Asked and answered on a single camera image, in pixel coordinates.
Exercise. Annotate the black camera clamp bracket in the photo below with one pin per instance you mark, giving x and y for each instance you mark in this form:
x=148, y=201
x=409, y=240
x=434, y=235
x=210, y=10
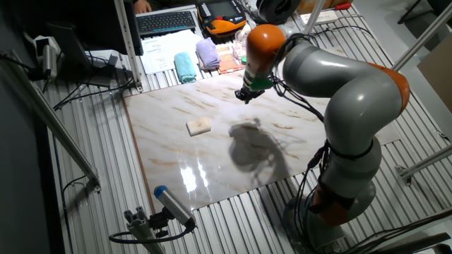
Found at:
x=159, y=222

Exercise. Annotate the low aluminium frame beam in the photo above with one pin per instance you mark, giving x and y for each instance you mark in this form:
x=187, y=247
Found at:
x=427, y=162

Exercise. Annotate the long slanted aluminium beam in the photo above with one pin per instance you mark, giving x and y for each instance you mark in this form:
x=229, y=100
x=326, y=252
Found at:
x=53, y=123

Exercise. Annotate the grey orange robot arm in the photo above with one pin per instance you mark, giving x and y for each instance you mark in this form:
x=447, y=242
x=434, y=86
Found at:
x=360, y=95

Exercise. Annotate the silver camera on white mount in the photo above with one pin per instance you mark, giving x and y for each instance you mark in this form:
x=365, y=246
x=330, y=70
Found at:
x=49, y=60

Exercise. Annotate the slanted aluminium frame beam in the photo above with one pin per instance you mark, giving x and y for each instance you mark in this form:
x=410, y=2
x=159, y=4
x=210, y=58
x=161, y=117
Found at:
x=427, y=35

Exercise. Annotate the clear glass cup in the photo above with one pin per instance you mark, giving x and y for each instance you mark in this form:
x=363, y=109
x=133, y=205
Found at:
x=240, y=46

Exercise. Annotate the orange cloth mat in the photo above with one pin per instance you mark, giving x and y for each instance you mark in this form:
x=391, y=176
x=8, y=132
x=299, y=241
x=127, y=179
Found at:
x=227, y=63

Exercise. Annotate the brown cardboard box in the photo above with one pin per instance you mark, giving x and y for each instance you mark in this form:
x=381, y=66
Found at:
x=438, y=77

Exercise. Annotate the white rectangular sponge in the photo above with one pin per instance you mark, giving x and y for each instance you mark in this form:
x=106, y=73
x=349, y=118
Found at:
x=198, y=126

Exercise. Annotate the black flat bar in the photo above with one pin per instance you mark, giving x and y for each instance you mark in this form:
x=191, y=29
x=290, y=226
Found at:
x=413, y=243

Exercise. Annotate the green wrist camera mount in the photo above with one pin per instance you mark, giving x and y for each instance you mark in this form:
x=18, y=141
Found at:
x=261, y=84

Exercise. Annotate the upright aluminium profile post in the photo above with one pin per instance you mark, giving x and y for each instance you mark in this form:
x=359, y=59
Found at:
x=127, y=42

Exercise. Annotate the white paper sheet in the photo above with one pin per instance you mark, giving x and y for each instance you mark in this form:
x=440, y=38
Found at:
x=159, y=49

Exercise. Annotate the black office chair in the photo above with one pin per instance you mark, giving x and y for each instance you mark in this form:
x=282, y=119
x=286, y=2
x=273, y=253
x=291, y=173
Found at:
x=441, y=5

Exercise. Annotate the orange black teach pendant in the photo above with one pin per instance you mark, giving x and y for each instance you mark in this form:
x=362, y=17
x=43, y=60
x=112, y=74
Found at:
x=220, y=21

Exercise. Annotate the black computer keyboard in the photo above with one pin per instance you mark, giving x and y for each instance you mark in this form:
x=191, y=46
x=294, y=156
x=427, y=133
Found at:
x=166, y=22

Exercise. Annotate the silver camera with blue cap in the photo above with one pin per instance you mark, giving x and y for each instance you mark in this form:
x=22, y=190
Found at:
x=173, y=204

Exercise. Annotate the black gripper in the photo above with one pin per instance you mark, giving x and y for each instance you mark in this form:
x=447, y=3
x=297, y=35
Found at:
x=247, y=93

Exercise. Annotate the grey monitor stand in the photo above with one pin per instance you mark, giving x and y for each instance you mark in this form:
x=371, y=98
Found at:
x=69, y=46

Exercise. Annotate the white power strip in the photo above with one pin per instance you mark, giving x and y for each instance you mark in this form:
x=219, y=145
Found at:
x=330, y=16

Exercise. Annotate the short aluminium profile stub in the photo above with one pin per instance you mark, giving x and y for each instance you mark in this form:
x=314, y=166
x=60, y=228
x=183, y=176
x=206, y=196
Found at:
x=141, y=229

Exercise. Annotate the purple folded cloth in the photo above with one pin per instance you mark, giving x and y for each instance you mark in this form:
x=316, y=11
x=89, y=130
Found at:
x=207, y=53

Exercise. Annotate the teal rolled towel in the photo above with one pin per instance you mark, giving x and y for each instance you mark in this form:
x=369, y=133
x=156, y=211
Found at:
x=184, y=67

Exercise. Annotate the thin aluminium frame post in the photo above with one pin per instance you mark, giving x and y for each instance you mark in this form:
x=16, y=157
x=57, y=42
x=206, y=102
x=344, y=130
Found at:
x=314, y=17

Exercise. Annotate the bare person hand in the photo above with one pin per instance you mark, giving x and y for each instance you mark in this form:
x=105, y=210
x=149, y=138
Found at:
x=142, y=6

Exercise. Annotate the black round spool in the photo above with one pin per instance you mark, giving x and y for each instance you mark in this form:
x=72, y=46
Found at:
x=277, y=10

